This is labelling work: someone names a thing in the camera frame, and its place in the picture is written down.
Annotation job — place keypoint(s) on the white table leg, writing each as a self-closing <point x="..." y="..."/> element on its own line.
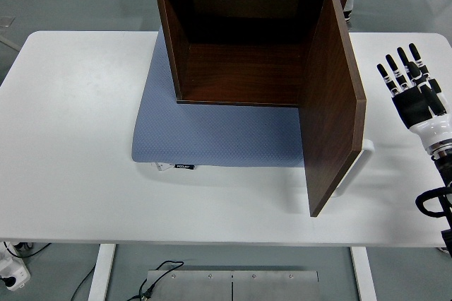
<point x="101" y="272"/>
<point x="363" y="276"/>

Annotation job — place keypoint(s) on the brown wooden cabinet door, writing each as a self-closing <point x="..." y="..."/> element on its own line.
<point x="332" y="121"/>

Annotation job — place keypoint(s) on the white power strip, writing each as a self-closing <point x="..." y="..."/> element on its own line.
<point x="14" y="274"/>

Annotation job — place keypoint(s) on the blue grey textured mat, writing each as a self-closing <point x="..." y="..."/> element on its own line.
<point x="212" y="135"/>

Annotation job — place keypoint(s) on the brown wooden cabinet body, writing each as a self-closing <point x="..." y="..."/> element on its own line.
<point x="247" y="75"/>

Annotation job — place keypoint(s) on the grey floor socket cover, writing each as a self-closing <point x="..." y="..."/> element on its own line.
<point x="6" y="22"/>

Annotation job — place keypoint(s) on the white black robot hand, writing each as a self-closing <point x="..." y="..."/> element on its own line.
<point x="416" y="106"/>

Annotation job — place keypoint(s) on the black mat label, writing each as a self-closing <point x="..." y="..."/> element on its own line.
<point x="184" y="166"/>

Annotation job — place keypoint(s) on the grey metal plate with screws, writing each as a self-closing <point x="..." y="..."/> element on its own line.
<point x="197" y="287"/>

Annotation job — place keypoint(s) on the white mat tag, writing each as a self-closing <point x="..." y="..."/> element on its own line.
<point x="163" y="166"/>

